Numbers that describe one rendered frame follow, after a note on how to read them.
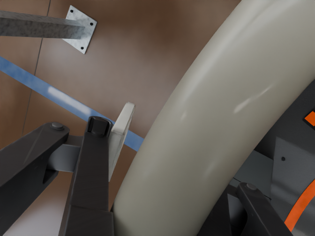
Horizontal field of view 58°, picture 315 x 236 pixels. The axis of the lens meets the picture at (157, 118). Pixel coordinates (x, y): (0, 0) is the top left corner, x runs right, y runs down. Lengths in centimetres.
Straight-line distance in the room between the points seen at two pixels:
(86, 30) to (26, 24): 40
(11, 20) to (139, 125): 80
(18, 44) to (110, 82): 72
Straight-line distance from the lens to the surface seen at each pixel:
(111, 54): 165
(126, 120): 17
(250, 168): 124
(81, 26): 171
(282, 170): 148
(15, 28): 141
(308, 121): 140
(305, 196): 153
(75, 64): 180
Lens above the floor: 139
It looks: 63 degrees down
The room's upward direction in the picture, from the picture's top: 119 degrees counter-clockwise
